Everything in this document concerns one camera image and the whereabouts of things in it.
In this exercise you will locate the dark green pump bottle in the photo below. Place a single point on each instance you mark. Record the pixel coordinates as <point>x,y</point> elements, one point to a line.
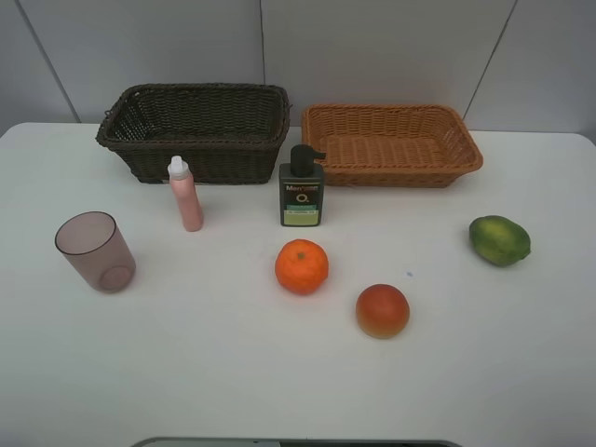
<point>301,184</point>

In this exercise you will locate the orange mandarin fruit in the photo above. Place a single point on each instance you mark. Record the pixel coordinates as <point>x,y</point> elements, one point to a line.
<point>302,266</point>

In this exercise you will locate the red peach fruit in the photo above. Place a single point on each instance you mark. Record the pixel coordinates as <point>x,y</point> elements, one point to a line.
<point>382,311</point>

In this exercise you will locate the green mango fruit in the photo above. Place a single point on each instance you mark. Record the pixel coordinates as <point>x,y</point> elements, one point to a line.
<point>498,240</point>

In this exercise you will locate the orange wicker basket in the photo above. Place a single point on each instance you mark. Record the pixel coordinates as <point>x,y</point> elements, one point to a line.
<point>425,146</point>

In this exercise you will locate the dark brown wicker basket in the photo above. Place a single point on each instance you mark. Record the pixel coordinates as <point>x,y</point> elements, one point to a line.
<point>226,133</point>

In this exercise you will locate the pink spray bottle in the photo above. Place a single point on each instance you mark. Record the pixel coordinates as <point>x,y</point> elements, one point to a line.
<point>182,183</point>

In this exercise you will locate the translucent pink plastic cup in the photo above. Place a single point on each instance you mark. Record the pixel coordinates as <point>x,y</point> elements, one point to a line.
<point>94,246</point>

